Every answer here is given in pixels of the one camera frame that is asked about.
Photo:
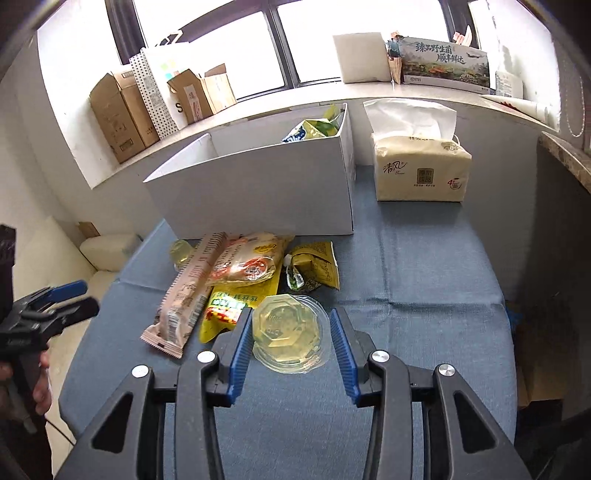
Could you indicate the white lotion bottle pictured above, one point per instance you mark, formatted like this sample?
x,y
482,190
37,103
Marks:
x,y
508,85

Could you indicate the landscape printed box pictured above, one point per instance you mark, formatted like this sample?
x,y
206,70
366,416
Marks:
x,y
443,64

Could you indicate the long pink snack wrapper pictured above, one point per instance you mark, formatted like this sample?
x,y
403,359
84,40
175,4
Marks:
x,y
184,300

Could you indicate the black window frame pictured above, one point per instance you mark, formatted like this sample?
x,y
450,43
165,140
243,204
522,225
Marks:
x,y
281,46

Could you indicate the beige tissue pack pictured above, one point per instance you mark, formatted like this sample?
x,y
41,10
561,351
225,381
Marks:
x,y
415,170

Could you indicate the large brown cardboard box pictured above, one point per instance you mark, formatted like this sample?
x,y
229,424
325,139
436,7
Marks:
x,y
115,120

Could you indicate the orange print bread packet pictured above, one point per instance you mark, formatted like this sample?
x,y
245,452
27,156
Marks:
x,y
247,263

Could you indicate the white cardboard box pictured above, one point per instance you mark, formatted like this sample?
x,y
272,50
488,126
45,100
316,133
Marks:
x,y
254,194

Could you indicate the small green sachet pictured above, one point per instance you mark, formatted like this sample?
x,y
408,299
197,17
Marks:
x,y
294,279

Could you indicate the mustard yellow snack packet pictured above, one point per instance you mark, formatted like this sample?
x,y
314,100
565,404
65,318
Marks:
x,y
316,265

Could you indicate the brown cardboard piece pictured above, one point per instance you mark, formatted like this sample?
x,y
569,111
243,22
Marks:
x,y
87,229

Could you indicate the small brown paper bag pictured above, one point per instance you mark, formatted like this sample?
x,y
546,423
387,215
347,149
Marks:
x,y
395,69

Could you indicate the yellow red snack packet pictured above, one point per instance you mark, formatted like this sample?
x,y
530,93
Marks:
x,y
226,309

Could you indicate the white tube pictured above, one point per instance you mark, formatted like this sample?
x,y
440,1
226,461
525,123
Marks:
x,y
521,107

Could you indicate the polka dot paper bag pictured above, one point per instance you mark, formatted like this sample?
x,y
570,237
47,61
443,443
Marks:
x,y
154,101

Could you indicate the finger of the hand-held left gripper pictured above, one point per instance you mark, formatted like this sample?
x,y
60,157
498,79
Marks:
x,y
69,290
78,308

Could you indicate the cream sofa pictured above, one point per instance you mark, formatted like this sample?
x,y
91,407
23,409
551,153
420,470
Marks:
x,y
111,251

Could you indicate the yellow green snack packet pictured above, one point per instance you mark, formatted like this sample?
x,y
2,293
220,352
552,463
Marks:
x,y
330,115

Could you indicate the person's left hand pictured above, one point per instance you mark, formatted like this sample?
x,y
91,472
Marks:
x,y
42,387

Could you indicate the clear yellow jelly cup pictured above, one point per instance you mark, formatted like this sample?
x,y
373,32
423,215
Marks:
x,y
288,330
181,254

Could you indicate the yellow blue snack packet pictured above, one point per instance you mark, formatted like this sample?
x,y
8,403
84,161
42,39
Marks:
x,y
309,130

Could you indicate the marble side counter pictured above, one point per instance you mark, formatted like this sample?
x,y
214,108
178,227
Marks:
x,y
568,157

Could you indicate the plain white square box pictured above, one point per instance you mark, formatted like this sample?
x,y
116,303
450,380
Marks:
x,y
362,57

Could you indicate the small open cardboard box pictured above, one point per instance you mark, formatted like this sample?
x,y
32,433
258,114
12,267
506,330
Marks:
x,y
194,99

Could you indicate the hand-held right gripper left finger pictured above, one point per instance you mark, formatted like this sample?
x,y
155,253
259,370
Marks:
x,y
242,350

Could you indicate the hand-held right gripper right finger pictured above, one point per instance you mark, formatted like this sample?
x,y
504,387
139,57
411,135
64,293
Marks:
x,y
344,355

